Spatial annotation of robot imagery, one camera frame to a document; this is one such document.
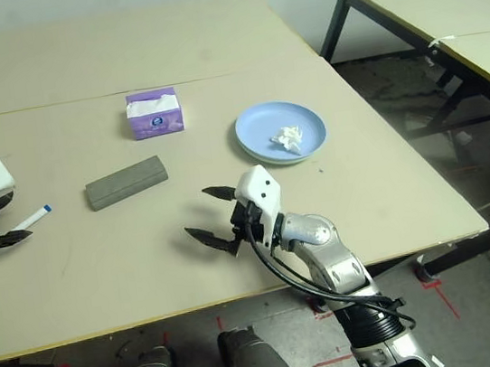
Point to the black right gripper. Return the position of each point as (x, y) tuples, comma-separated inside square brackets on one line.
[(243, 222)]

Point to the side table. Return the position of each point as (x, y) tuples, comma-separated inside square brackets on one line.
[(334, 25)]

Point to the small white floor object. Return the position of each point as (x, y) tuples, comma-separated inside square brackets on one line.
[(463, 137)]

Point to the white tie on side table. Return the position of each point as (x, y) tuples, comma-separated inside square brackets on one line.
[(437, 41)]

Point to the purple tissue box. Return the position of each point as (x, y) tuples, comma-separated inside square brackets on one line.
[(156, 123)]

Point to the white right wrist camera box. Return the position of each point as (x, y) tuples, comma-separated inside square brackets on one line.
[(259, 186)]

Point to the grey glasses case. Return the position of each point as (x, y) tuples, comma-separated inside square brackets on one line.
[(126, 184)]

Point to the blue plate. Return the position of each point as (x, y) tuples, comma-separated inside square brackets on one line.
[(264, 126)]

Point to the grey robot right leg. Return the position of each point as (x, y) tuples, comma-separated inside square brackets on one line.
[(261, 364)]

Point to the red floor tape strip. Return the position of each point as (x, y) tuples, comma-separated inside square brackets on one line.
[(327, 361)]

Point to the white tissue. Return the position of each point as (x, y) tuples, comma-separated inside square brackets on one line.
[(286, 139)]

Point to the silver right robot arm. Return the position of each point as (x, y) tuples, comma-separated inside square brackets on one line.
[(330, 267)]

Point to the thick white marker blue cap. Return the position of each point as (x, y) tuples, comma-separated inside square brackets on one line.
[(33, 218)]

